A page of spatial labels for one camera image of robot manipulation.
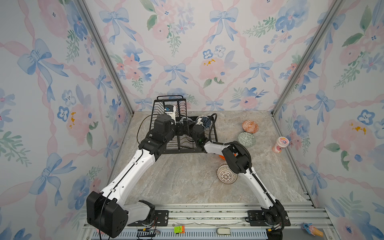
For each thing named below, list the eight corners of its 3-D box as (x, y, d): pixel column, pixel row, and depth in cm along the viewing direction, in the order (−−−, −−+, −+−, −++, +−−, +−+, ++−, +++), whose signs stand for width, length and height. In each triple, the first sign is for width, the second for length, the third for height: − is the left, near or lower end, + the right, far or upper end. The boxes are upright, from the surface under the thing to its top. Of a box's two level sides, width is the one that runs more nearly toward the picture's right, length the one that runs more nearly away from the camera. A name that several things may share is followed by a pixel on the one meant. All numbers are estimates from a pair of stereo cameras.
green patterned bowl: (239, 147, 103) (241, 143, 99) (237, 135, 109) (238, 132, 105) (254, 147, 103) (256, 143, 99) (251, 135, 109) (253, 132, 105)
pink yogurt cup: (272, 153, 99) (280, 144, 91) (269, 146, 103) (276, 136, 95) (282, 153, 99) (290, 144, 91) (279, 146, 103) (286, 136, 95)
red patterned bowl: (244, 133, 110) (245, 130, 107) (241, 123, 116) (242, 120, 113) (258, 134, 110) (260, 130, 107) (254, 123, 116) (256, 120, 113)
